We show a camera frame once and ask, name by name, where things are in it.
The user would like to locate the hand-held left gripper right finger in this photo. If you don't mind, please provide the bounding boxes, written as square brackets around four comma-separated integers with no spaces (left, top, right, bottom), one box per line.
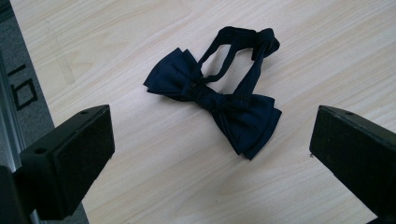
[309,105,396,222]

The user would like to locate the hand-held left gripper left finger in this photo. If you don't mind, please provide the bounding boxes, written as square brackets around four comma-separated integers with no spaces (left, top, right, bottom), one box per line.
[12,104,116,221]

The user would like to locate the navy blue bow tie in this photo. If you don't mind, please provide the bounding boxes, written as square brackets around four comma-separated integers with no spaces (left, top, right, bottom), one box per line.
[143,25,283,161]

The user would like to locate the silver metal rail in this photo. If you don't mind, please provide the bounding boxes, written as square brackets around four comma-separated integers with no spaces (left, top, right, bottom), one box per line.
[0,52,27,173]

